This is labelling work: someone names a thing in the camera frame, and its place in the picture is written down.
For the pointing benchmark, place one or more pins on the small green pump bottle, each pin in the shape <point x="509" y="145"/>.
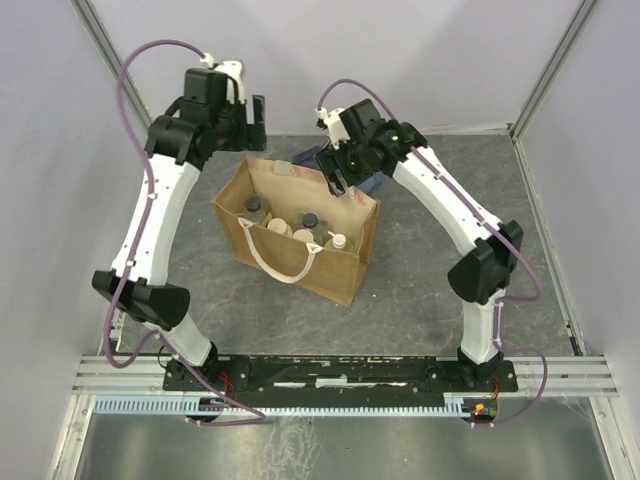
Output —
<point x="339" y="242"/>

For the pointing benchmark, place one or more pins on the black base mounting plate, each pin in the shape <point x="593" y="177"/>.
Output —
<point x="333" y="382"/>

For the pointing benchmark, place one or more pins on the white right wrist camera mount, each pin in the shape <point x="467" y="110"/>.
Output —
<point x="331" y="121"/>

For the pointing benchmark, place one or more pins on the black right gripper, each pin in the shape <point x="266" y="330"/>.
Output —
<point x="336" y="157"/>

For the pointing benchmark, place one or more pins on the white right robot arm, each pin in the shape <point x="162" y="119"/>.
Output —
<point x="487" y="245"/>

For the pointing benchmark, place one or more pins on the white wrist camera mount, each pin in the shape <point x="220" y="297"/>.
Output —
<point x="331" y="121"/>
<point x="234" y="72"/>

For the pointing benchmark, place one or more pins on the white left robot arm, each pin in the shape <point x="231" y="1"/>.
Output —
<point x="174" y="155"/>

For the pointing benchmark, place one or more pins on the aluminium frame rail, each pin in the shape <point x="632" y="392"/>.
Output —
<point x="564" y="377"/>

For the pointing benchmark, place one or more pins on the clear bottle black cap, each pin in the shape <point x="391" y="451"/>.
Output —
<point x="258" y="210"/>
<point x="312" y="222"/>

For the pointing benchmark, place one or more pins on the blue and striped clothes pile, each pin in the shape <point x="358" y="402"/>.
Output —
<point x="307" y="159"/>

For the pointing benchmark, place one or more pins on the brown canvas tote bag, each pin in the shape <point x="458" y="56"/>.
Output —
<point x="291" y="191"/>

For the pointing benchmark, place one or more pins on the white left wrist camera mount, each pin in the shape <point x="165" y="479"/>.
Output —
<point x="234" y="72"/>

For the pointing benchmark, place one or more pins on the cream jar with lid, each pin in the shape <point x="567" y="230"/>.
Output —
<point x="280" y="226"/>

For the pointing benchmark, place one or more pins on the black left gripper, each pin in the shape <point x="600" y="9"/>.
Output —
<point x="250" y="137"/>

